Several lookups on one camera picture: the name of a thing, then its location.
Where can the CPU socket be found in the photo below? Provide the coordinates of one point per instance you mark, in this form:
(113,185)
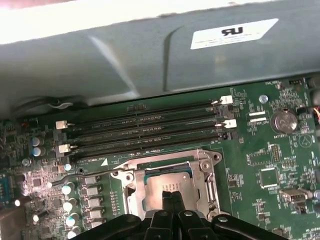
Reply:
(211,153)

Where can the black square chip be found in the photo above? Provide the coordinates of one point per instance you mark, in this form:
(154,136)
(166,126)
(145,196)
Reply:
(268,177)

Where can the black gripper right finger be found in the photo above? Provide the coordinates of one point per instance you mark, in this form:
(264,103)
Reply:
(190,225)

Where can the white label sticker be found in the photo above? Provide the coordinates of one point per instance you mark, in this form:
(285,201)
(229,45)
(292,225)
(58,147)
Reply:
(225,35)

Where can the silver USB port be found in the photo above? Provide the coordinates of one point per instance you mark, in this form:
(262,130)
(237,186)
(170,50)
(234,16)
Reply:
(292,195)

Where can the silver CPU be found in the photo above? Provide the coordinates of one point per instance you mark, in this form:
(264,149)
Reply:
(155,195)

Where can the black open PC case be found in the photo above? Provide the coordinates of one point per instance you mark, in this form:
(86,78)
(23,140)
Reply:
(75,65)

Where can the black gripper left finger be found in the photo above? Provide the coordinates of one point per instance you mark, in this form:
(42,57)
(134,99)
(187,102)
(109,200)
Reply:
(160,225)

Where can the metal socket cover frame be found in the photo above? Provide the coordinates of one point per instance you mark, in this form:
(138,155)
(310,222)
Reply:
(203,192)

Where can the black RAM slot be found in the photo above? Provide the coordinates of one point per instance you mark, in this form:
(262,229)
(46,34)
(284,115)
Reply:
(175,107)
(175,119)
(175,144)
(175,132)

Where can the green motherboard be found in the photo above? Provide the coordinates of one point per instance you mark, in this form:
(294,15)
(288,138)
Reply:
(250,155)

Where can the silver coin battery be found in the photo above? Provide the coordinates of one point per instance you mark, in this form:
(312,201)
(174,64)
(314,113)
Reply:
(285,122)

